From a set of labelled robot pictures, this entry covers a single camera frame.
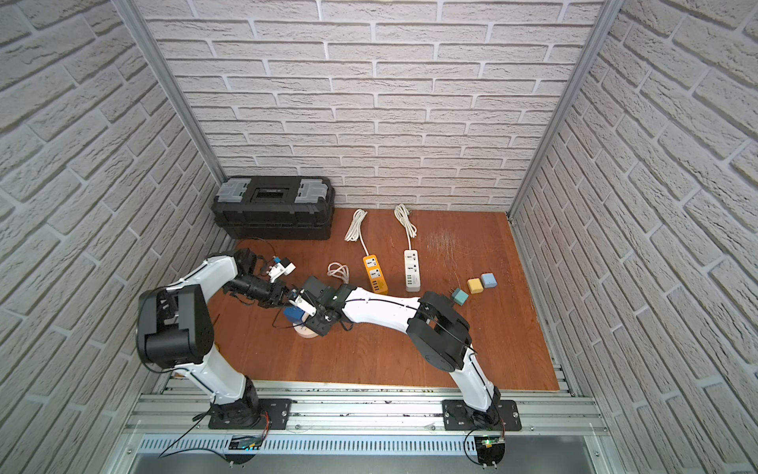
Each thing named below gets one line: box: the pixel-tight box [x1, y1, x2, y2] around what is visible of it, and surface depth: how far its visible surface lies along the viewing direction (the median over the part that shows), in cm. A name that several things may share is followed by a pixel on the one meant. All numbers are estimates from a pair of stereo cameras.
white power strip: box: [403, 248, 422, 293], surface depth 100 cm
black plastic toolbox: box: [212, 175, 336, 240], surface depth 102 cm
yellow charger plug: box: [466, 278, 485, 295], surface depth 99 cm
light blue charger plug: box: [480, 272, 498, 289], surface depth 99 cm
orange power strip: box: [362, 253, 389, 296], surface depth 101 cm
